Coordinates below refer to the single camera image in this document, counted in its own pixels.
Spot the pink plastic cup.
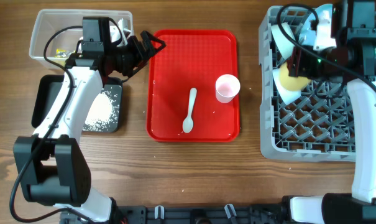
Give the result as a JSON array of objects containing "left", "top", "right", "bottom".
[{"left": 215, "top": 74, "right": 241, "bottom": 103}]

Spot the light blue bowl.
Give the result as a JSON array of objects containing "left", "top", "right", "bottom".
[{"left": 272, "top": 69, "right": 301, "bottom": 105}]

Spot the clear plastic bin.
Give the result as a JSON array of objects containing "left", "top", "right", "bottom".
[{"left": 29, "top": 9, "right": 134, "bottom": 70}]

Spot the white rice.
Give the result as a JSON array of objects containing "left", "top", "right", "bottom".
[{"left": 83, "top": 85, "right": 122, "bottom": 133}]

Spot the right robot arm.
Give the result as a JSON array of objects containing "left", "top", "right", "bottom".
[{"left": 286, "top": 1, "right": 376, "bottom": 223}]

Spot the light blue plate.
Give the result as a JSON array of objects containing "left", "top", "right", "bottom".
[{"left": 299, "top": 4, "right": 332, "bottom": 46}]

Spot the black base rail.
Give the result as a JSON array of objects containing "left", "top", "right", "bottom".
[{"left": 59, "top": 203, "right": 293, "bottom": 224}]

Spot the black tray bin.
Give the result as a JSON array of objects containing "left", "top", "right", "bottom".
[{"left": 31, "top": 75, "right": 123, "bottom": 128}]

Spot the yellow snack wrapper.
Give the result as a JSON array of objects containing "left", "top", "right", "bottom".
[{"left": 55, "top": 49, "right": 71, "bottom": 58}]

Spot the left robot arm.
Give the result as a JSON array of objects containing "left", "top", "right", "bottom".
[{"left": 9, "top": 31, "right": 166, "bottom": 223}]

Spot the grey dishwasher rack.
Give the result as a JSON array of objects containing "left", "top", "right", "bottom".
[{"left": 258, "top": 5, "right": 376, "bottom": 164}]

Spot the mint green bowl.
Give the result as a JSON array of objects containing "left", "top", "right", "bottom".
[{"left": 271, "top": 24, "right": 295, "bottom": 60}]

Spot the yellow plastic cup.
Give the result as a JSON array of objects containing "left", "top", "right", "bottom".
[{"left": 278, "top": 62, "right": 311, "bottom": 91}]

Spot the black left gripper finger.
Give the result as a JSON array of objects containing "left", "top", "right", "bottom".
[
  {"left": 125, "top": 60, "right": 148, "bottom": 78},
  {"left": 140, "top": 30, "right": 167, "bottom": 60}
]

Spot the white plastic spoon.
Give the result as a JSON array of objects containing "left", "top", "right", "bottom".
[{"left": 183, "top": 88, "right": 197, "bottom": 133}]

